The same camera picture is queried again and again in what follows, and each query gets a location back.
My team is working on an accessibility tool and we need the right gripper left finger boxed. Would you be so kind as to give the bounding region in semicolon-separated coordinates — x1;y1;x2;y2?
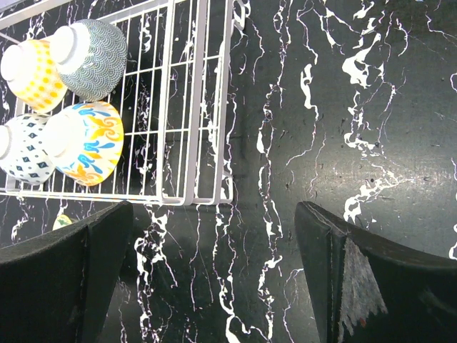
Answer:
1;202;134;342

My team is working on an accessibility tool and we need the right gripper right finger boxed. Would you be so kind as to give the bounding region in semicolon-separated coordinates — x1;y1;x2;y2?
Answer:
294;202;456;342

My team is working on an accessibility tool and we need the white leaf patterned bowl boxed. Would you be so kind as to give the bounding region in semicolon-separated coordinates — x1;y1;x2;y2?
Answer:
52;214;77;231

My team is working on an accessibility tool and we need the blue white patterned bowl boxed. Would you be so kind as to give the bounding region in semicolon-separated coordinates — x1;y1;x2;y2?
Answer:
1;113;55;186

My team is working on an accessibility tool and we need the orange blue floral bowl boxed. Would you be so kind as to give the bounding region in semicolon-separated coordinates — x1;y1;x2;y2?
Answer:
43;101;124;187

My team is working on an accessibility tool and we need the yellow dotted sun bowl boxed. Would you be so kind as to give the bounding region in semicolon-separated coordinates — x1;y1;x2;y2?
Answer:
1;39;67;114

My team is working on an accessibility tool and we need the red rimmed patterned bowl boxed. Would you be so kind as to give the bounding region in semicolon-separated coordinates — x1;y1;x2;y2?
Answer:
50;19;128;102

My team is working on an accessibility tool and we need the white wire dish rack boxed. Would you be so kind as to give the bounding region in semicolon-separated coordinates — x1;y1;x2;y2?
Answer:
1;1;249;206

